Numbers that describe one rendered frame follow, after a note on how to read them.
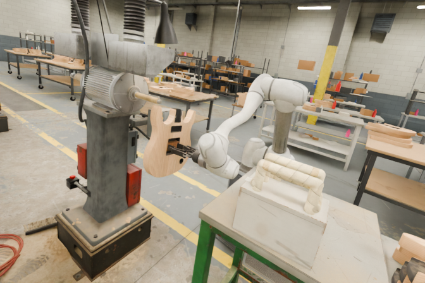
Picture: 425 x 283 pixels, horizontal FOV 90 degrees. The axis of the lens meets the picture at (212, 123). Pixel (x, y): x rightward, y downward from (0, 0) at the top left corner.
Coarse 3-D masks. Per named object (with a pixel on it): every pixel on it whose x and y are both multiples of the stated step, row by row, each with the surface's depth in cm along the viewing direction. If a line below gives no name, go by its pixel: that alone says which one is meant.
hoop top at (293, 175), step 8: (264, 160) 69; (264, 168) 68; (272, 168) 67; (280, 168) 66; (288, 168) 66; (288, 176) 64; (296, 176) 63; (304, 176) 63; (304, 184) 63; (312, 184) 61; (320, 184) 60
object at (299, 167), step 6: (270, 156) 75; (276, 156) 75; (276, 162) 74; (282, 162) 73; (288, 162) 72; (294, 162) 72; (300, 162) 72; (294, 168) 71; (300, 168) 70; (306, 168) 70; (312, 168) 69; (312, 174) 69; (318, 174) 68; (324, 174) 68
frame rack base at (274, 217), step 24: (240, 192) 73; (264, 192) 71; (288, 192) 73; (240, 216) 74; (264, 216) 69; (288, 216) 65; (312, 216) 62; (264, 240) 71; (288, 240) 67; (312, 240) 63; (312, 264) 64
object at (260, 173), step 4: (260, 168) 69; (256, 172) 70; (260, 172) 69; (264, 172) 69; (256, 176) 70; (260, 176) 69; (264, 176) 70; (256, 180) 70; (260, 180) 70; (256, 184) 70; (260, 184) 70; (252, 188) 72; (256, 188) 71; (260, 188) 71
